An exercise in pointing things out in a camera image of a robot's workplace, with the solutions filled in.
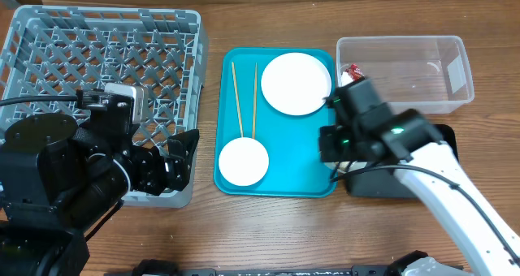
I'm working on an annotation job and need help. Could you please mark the clear plastic bin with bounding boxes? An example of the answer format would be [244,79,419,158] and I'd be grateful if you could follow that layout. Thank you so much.
[336,36,475,114]

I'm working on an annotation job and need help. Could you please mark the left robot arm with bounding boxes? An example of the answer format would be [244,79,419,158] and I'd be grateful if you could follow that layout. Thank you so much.
[1,114,200,275]

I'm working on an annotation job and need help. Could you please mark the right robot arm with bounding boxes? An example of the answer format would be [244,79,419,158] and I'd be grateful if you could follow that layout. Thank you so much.
[319,78,519,275]

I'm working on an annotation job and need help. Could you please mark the white napkin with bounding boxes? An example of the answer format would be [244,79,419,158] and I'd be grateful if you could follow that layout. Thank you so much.
[340,71,354,87]

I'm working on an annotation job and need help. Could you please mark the grey metal bowl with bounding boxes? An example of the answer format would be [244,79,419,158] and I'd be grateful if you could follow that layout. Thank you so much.
[326,162,366,174]

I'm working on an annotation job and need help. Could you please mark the large white round plate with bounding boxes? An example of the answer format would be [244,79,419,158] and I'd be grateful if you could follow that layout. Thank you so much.
[261,52,332,116]

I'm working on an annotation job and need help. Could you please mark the teal serving tray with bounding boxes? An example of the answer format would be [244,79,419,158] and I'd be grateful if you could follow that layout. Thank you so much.
[214,47,336,198]

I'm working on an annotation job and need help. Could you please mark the red snack wrapper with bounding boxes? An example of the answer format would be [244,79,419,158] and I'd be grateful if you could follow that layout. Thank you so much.
[345,63,365,81]

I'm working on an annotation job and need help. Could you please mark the wooden chopstick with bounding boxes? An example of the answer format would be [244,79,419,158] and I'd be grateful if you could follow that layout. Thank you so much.
[252,63,258,140]
[231,62,244,137]

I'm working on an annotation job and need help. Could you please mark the black rectangular tray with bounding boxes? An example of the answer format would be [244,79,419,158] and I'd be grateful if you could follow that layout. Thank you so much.
[343,123,460,201]

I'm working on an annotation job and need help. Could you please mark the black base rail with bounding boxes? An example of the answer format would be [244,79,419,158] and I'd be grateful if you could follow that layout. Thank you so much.
[103,249,466,276]

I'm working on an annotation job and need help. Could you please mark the grey plastic dish rack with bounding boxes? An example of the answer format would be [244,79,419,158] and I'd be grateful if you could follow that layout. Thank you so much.
[0,4,210,209]

